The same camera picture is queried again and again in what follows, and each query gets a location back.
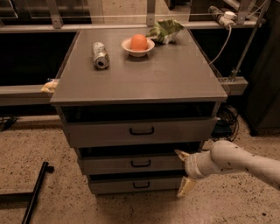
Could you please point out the small white bowl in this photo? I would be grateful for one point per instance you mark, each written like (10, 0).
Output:
(127, 48)

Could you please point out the grey top drawer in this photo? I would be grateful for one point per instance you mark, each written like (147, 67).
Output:
(101, 134)

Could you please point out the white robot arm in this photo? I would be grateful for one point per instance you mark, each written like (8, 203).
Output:
(226, 157)

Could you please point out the green chip bag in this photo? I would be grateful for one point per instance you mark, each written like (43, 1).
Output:
(165, 31)

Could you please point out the yellow sponge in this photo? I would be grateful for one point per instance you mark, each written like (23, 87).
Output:
(50, 86)

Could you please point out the grey drawer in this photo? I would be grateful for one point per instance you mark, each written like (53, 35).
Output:
(130, 163)
(133, 185)
(101, 134)

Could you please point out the silver soda can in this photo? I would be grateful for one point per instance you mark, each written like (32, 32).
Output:
(100, 55)

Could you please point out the black metal bar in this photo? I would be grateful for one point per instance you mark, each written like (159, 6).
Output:
(45, 168)

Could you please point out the white power strip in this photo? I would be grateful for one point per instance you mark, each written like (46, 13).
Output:
(225, 19)

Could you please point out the grey drawer cabinet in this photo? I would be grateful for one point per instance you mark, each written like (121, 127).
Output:
(170, 82)

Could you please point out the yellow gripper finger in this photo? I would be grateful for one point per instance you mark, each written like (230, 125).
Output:
(182, 155)
(186, 186)

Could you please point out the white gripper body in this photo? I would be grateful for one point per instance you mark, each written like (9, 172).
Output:
(192, 166)

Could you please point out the orange fruit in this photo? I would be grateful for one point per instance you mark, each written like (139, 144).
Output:
(138, 42)

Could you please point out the grey bottom drawer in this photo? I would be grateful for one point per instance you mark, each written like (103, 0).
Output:
(133, 185)

